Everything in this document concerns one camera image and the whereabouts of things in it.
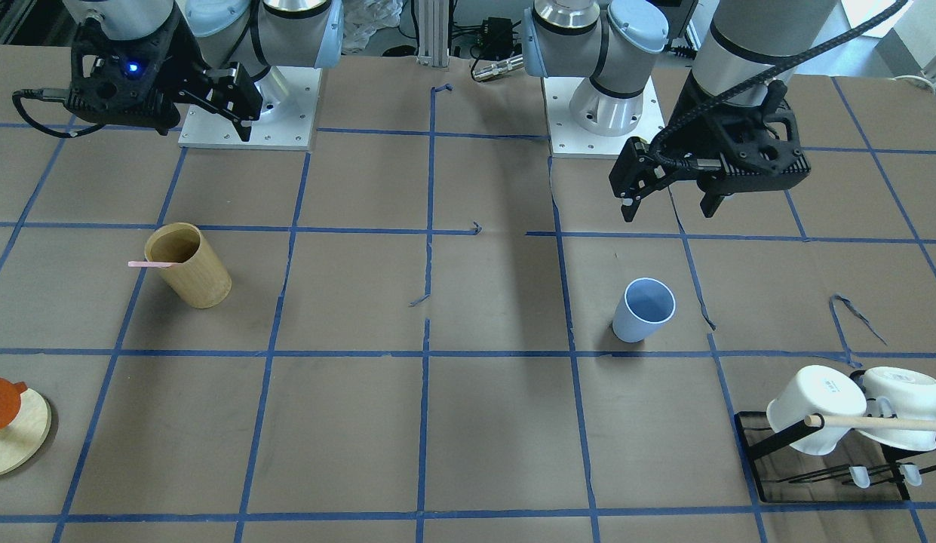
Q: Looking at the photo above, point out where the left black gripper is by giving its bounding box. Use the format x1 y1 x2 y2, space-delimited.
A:
609 79 812 222

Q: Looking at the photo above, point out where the bamboo cylinder holder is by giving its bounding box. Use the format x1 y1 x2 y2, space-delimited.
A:
144 222 232 309

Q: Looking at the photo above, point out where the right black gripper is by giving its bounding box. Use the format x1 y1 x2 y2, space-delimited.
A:
64 20 263 143

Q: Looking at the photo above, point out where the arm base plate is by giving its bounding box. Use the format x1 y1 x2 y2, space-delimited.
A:
178 66 322 151
542 77 665 158

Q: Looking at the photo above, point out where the black wire cup rack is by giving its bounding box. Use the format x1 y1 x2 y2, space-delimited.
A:
734 367 936 503

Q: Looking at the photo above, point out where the wooden rack handle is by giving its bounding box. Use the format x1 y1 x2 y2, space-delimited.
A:
802 413 936 432

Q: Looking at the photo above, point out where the white mug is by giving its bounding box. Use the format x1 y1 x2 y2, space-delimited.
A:
766 365 867 432
858 367 936 453

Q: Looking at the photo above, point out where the white mug far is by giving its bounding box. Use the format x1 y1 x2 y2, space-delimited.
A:
858 367 936 453

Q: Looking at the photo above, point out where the orange mug on stand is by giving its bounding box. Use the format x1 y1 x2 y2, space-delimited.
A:
0 377 29 430

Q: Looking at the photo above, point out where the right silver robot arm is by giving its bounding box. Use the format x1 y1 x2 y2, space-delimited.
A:
62 1 345 150

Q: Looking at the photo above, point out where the white mug near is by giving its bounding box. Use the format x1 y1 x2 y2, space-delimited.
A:
766 365 867 432

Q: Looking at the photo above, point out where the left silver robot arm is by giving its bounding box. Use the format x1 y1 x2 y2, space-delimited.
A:
520 1 834 222

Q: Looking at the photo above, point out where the wooden mug tree stand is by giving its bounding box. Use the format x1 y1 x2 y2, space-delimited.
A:
0 389 53 477

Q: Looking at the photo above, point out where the light blue plastic cup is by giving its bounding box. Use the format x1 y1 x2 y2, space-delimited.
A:
610 278 676 343

